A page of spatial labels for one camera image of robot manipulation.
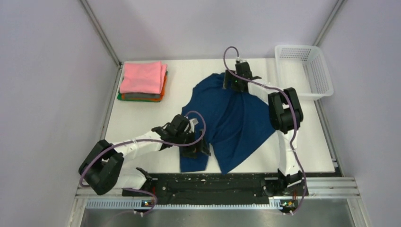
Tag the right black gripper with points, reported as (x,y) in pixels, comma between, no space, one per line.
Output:
(231,77)

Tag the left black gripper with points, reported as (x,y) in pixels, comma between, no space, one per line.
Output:
(189,150)

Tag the navy blue t shirt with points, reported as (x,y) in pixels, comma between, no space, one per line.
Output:
(236,123)

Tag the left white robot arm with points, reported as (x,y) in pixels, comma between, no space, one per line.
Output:
(101,169)

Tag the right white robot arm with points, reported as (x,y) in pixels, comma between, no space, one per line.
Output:
(285,115)

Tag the white plastic basket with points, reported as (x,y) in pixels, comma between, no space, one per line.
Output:
(304,68)

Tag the grey folded t shirt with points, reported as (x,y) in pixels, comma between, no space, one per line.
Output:
(140,96)

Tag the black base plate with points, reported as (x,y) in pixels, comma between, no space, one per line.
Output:
(218,189)

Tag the white slotted cable duct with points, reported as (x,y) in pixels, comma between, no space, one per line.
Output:
(120,204)

